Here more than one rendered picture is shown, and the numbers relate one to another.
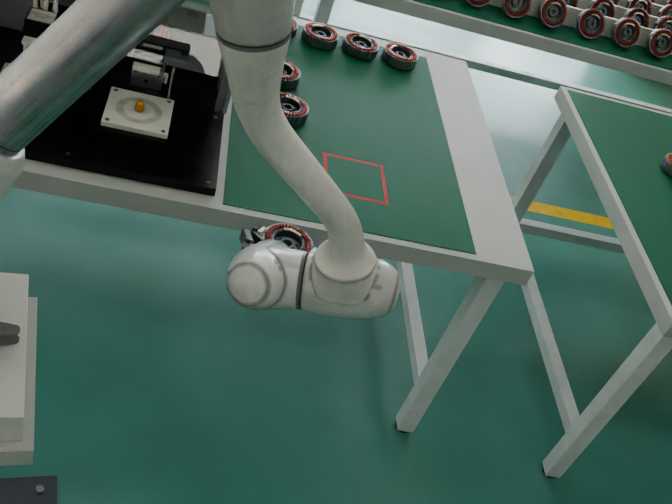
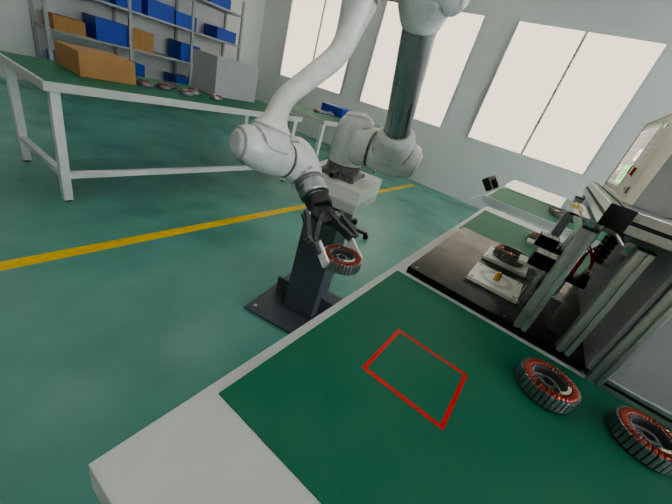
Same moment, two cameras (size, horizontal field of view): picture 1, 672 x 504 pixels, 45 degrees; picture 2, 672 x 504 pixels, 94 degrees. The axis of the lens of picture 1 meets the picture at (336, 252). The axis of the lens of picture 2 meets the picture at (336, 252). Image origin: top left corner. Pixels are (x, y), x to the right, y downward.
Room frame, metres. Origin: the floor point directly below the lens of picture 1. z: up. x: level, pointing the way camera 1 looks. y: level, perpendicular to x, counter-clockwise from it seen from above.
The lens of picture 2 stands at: (1.83, -0.44, 1.17)
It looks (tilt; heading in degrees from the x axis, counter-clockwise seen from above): 27 degrees down; 135
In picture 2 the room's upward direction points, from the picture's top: 17 degrees clockwise
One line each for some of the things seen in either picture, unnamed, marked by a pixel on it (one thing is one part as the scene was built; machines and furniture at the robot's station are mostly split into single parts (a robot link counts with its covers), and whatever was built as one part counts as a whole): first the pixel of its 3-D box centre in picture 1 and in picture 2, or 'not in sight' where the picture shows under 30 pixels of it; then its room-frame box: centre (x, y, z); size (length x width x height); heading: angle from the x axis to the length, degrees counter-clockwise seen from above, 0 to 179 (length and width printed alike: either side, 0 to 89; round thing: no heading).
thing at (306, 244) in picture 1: (286, 245); (341, 259); (1.31, 0.10, 0.77); 0.11 x 0.11 x 0.04
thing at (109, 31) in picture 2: not in sight; (105, 30); (-4.88, 0.14, 0.92); 0.42 x 0.42 x 0.29; 18
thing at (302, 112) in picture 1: (287, 109); (546, 383); (1.81, 0.26, 0.77); 0.11 x 0.11 x 0.04
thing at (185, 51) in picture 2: not in sight; (184, 51); (-5.24, 1.32, 0.92); 0.42 x 0.36 x 0.28; 17
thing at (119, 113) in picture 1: (138, 112); (495, 281); (1.54, 0.55, 0.78); 0.15 x 0.15 x 0.01; 17
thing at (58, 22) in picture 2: not in sight; (63, 23); (-4.74, -0.35, 0.87); 0.40 x 0.36 x 0.17; 17
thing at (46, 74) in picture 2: not in sight; (182, 134); (-1.44, 0.39, 0.38); 2.20 x 0.90 x 0.75; 107
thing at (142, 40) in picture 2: not in sight; (135, 38); (-5.01, 0.54, 0.92); 0.40 x 0.36 x 0.28; 17
